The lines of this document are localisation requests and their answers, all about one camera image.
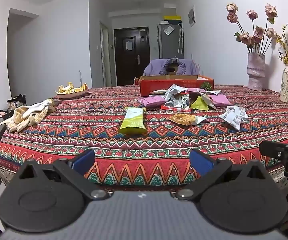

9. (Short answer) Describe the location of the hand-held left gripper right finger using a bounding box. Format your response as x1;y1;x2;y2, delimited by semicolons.
175;148;270;202

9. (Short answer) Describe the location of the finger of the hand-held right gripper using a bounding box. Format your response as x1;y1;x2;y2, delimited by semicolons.
259;140;288;178

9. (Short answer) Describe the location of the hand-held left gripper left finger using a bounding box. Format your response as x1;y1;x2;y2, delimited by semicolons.
15;149;109;201

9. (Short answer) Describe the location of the white printed snack packet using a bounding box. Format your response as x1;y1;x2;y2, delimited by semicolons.
167;99;184;108
199;92;216;109
164;84;190;101
234;106;250;123
219;106;245;131

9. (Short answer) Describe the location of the orange cracker snack packet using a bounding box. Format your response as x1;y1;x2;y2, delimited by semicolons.
169;113;207;126

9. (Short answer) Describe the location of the yellow-green triangular snack packet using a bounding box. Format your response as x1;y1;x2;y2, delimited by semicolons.
190;96;210;111

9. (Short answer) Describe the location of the red bar snack packet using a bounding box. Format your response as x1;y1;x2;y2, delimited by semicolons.
160;104;195;113

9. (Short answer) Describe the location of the long green snack packet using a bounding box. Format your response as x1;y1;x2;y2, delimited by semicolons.
119;107;147;134

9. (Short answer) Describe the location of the pink snack packet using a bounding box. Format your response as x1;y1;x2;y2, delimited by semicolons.
187;88;221;95
208;94;231;107
138;96;168;107

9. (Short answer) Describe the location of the red cardboard box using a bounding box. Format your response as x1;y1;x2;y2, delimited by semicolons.
139;74;215;97

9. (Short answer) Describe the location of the floral patterned slim vase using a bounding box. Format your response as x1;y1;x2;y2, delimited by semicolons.
280;64;288;103

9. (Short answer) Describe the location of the shallow plate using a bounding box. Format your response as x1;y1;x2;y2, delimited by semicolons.
55;90;89;99

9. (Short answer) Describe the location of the white knit glove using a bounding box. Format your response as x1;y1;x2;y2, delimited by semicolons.
22;99;57;117

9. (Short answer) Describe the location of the cream knit glove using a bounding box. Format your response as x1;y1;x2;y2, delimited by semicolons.
0;105;50;133

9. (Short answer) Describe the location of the plate of fruit peels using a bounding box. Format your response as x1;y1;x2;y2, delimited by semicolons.
55;82;88;94

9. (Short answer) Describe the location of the pink textured vase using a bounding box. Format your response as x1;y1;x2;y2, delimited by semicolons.
246;52;266;91

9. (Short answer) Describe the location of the black folding chair with bag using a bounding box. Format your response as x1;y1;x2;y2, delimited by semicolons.
7;94;27;113

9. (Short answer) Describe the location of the brown wooden chair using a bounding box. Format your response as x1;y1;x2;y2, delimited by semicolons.
166;64;180;75

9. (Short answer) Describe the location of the dark entrance door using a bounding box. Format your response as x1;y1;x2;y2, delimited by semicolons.
113;27;150;86

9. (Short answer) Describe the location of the purple puffer jacket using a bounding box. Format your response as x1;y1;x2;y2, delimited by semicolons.
143;58;200;76

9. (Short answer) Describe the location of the white interior glass door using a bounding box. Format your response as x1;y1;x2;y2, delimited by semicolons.
99;21;111;87

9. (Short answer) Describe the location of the dried pink rose bouquet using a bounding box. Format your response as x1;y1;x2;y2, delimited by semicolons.
226;3;278;54

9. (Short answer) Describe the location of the grey refrigerator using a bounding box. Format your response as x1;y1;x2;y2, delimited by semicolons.
158;23;184;60

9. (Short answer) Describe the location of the white folded umbrella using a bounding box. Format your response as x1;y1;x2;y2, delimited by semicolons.
177;22;185;54

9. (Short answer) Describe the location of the white wall panel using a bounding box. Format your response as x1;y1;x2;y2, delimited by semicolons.
188;5;197;27

